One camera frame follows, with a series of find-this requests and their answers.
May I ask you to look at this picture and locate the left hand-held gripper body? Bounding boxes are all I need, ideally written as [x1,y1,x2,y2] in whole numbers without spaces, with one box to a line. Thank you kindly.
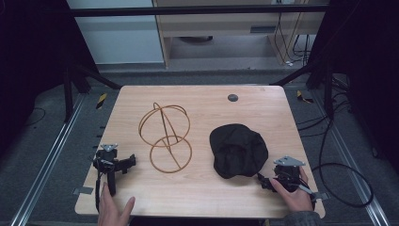
[92,143,126,198]

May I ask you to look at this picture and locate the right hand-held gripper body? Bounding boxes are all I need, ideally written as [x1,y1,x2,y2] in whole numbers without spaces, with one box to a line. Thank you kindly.
[271,155,307,193]

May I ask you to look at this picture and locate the black hat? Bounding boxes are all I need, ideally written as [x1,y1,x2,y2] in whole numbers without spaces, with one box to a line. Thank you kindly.
[209,122,270,180]

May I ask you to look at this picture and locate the person's right hand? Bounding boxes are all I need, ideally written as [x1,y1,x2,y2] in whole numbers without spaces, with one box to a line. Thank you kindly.
[269,166,315,214]

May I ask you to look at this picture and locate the person's left hand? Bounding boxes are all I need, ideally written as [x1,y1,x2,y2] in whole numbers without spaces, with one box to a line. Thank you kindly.
[97,181,136,226]

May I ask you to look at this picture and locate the grey tape piece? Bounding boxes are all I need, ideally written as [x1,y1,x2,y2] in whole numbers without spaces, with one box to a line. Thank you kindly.
[72,186,95,196]
[312,191,331,202]

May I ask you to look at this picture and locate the yellow black striped tape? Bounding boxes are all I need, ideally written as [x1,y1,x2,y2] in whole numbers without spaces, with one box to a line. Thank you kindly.
[295,89,314,105]
[95,92,108,110]

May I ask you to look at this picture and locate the black metal stand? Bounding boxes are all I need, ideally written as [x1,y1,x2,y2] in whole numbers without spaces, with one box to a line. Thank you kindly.
[270,59,335,121]
[62,60,122,124]

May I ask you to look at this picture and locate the white cabinet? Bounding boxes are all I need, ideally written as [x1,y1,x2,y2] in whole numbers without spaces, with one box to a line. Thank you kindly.
[66,0,166,65]

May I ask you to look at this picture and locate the light wooden desk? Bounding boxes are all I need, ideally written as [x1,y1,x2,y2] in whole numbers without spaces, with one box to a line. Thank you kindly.
[152,0,330,69]

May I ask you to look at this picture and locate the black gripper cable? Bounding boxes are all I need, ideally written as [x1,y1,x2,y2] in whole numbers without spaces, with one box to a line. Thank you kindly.
[94,170,104,213]

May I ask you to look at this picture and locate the long black floor cable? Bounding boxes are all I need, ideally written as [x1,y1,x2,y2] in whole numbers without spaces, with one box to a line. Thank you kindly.
[310,119,375,209]

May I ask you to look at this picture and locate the golden wire hat stand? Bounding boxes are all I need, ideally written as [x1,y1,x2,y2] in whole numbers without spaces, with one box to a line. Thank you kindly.
[137,101,193,174]

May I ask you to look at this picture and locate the aluminium floor rail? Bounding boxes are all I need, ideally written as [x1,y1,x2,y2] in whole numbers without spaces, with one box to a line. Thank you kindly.
[309,89,391,226]
[8,93,87,226]

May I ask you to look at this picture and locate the thin black floor cable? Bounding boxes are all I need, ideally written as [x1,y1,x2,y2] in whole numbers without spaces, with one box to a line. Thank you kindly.
[24,106,47,127]

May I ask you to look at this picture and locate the bundle of hanging black cables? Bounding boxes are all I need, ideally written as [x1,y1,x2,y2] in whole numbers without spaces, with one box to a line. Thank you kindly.
[273,11,312,68]

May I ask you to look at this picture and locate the black horizontal frame bar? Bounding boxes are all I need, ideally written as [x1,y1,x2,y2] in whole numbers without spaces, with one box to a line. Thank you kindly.
[67,4,330,18]

